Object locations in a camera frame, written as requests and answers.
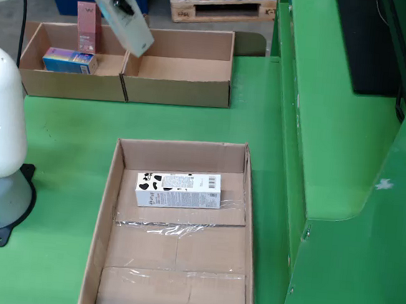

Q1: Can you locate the wooden pallet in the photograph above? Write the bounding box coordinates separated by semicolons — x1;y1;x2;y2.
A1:
168;0;278;33

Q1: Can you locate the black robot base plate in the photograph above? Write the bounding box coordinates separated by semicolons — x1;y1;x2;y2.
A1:
0;160;41;251

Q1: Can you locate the green metal machine housing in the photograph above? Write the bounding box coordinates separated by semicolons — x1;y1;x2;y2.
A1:
245;0;406;304

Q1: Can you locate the cow print white carton box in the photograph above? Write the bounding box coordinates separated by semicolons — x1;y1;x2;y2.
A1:
132;166;224;215

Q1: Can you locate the empty cardboard box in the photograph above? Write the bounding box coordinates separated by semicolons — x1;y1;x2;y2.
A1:
117;21;238;112

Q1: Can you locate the cardboard box with cartons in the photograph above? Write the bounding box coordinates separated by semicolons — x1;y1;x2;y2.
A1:
15;2;152;107

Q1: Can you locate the tall pink red carton box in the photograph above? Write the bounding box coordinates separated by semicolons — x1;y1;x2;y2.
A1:
72;0;106;55

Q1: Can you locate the black monitor panel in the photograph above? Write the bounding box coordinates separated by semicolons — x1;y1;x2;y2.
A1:
323;0;406;124

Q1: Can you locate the large shallow cardboard tray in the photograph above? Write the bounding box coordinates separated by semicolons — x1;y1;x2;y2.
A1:
76;129;272;304

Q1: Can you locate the plain white carton box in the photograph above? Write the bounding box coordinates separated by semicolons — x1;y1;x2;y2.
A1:
84;0;159;61

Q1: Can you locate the blue iridescent carton box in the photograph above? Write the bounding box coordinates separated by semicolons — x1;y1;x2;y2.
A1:
40;46;100;77

